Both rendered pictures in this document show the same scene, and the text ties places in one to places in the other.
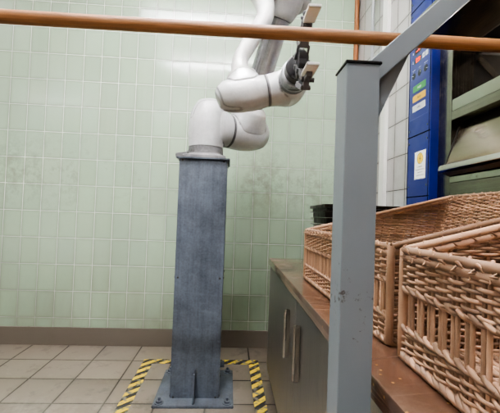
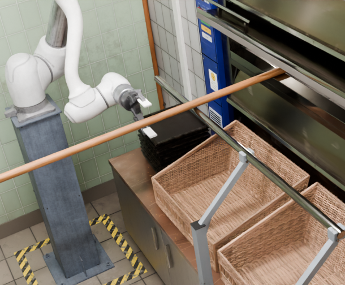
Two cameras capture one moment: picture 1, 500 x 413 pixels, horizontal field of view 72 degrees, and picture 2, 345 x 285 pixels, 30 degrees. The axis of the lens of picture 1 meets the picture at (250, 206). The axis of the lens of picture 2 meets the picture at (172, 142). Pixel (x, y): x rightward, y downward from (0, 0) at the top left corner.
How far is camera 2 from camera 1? 2.09 m
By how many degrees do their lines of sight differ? 39
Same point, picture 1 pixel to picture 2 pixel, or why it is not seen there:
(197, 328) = (73, 232)
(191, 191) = (37, 147)
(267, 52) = not seen: hidden behind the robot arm
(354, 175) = (202, 256)
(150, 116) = not seen: outside the picture
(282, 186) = (83, 59)
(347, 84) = (197, 236)
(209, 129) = (34, 91)
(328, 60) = not seen: outside the picture
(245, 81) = (89, 106)
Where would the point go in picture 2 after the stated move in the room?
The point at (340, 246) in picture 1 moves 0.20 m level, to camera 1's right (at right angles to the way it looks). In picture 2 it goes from (201, 273) to (249, 253)
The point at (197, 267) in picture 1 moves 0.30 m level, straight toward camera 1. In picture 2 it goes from (60, 195) to (85, 226)
